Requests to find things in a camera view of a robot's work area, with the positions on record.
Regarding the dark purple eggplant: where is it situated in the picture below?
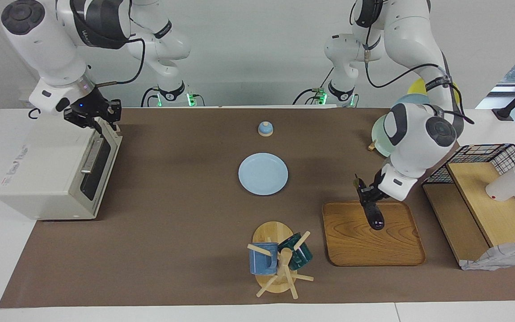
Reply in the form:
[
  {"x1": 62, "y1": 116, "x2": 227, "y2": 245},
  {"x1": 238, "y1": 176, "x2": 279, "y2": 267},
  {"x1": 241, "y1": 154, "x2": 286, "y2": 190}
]
[{"x1": 354, "y1": 176, "x2": 385, "y2": 231}]

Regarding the beige toaster oven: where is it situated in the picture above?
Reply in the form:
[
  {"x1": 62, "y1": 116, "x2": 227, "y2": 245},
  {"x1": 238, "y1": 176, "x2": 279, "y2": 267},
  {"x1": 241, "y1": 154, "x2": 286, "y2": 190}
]
[{"x1": 0, "y1": 117, "x2": 123, "y2": 220}]

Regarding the wooden serving tray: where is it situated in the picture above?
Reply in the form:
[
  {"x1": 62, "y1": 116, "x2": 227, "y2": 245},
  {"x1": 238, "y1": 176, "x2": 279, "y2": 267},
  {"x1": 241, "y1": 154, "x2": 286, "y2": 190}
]
[{"x1": 322, "y1": 201, "x2": 426, "y2": 267}]

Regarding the pale green plate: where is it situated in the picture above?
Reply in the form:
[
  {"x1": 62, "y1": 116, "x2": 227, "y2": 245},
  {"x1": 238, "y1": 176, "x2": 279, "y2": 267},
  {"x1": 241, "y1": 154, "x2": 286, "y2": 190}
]
[{"x1": 371, "y1": 113, "x2": 396, "y2": 158}]

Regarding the dark green mug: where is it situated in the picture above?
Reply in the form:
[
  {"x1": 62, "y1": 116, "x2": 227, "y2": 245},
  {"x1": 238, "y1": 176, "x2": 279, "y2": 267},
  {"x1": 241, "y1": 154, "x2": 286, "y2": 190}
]
[{"x1": 278, "y1": 233, "x2": 313, "y2": 270}]

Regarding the light blue plate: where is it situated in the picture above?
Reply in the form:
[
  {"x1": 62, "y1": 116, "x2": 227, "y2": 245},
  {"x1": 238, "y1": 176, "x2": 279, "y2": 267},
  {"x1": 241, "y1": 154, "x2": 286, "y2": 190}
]
[
  {"x1": 393, "y1": 93, "x2": 420, "y2": 109},
  {"x1": 238, "y1": 153, "x2": 289, "y2": 196}
]

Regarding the wooden mug tree stand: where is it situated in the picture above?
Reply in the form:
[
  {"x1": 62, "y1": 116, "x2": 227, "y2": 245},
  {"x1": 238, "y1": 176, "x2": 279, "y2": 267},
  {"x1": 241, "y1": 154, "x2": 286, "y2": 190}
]
[{"x1": 246, "y1": 221, "x2": 315, "y2": 299}]

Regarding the yellow plate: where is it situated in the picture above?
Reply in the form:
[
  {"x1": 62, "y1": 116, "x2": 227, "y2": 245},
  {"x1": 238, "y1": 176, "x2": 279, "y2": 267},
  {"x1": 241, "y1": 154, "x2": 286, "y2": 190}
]
[{"x1": 407, "y1": 78, "x2": 460, "y2": 106}]

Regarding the blue mug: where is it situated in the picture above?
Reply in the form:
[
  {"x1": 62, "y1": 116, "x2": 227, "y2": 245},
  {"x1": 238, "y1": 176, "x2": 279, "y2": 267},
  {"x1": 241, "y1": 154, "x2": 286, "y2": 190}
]
[{"x1": 249, "y1": 242, "x2": 279, "y2": 275}]

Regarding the white cup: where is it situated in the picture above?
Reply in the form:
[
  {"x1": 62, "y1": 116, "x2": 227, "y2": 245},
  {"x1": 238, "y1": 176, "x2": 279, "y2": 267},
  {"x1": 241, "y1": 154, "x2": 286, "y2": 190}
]
[{"x1": 485, "y1": 165, "x2": 515, "y2": 202}]

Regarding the brown table mat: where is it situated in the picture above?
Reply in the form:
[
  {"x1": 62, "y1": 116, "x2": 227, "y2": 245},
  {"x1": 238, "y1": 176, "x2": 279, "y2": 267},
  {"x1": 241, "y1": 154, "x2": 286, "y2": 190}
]
[{"x1": 0, "y1": 107, "x2": 515, "y2": 309}]

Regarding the black base cable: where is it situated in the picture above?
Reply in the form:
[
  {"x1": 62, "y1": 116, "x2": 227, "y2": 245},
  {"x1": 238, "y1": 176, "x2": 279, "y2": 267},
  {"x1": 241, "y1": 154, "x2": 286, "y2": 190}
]
[
  {"x1": 140, "y1": 86, "x2": 160, "y2": 108},
  {"x1": 292, "y1": 67, "x2": 335, "y2": 106}
]

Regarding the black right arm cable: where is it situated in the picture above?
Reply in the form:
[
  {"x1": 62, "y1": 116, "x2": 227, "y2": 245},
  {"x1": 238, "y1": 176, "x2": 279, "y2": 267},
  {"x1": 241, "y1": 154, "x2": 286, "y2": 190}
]
[{"x1": 96, "y1": 37, "x2": 147, "y2": 88}]

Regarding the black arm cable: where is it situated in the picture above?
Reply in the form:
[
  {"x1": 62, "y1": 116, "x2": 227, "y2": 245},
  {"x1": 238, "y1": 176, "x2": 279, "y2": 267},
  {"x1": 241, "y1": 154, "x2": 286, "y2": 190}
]
[
  {"x1": 96, "y1": 37, "x2": 147, "y2": 88},
  {"x1": 363, "y1": 27, "x2": 475, "y2": 126}
]

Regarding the wooden shelf with wire rack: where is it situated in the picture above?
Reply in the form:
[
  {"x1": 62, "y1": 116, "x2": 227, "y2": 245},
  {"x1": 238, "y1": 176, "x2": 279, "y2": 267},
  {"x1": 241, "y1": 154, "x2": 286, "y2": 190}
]
[{"x1": 422, "y1": 143, "x2": 515, "y2": 271}]

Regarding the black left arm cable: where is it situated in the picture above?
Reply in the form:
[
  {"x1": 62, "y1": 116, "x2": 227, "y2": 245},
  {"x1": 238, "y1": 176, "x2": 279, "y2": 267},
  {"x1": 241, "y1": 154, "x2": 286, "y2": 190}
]
[{"x1": 363, "y1": 27, "x2": 475, "y2": 126}]

